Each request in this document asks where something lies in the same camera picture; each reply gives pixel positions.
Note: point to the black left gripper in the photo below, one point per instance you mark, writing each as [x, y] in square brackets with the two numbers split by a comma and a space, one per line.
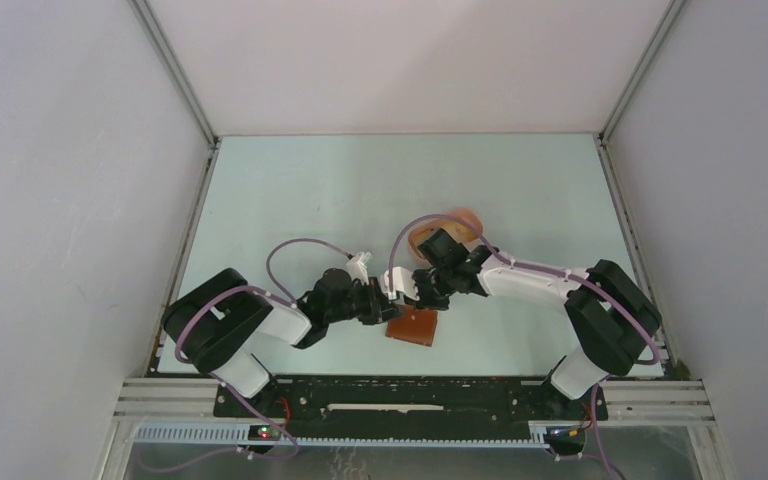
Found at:
[379, 308]

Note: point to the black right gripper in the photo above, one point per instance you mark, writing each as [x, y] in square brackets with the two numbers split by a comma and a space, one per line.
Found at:
[425, 301]

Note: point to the white cable duct strip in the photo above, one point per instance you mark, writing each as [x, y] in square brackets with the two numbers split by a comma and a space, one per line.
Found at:
[228, 434]

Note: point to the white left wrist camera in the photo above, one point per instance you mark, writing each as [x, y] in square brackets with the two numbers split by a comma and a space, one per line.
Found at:
[357, 266]

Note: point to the pink plastic tray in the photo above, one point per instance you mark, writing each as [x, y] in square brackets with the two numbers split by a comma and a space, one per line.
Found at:
[465, 230]

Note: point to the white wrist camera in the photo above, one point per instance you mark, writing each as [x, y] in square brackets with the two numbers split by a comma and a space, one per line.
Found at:
[357, 266]
[398, 283]

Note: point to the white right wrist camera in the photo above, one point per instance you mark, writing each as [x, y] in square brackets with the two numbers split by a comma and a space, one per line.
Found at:
[398, 283]

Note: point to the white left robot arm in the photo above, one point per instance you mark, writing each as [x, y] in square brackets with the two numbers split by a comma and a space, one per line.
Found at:
[210, 325]

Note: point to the aluminium frame rail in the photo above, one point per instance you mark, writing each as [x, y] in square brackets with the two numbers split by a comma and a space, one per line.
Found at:
[628, 403]

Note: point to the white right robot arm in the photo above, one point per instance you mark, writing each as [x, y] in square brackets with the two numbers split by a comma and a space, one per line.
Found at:
[613, 320]

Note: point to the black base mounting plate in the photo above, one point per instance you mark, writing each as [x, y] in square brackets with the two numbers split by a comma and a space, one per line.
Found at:
[491, 407]

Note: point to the brown leather card holder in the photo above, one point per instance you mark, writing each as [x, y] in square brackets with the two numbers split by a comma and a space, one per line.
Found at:
[415, 326]

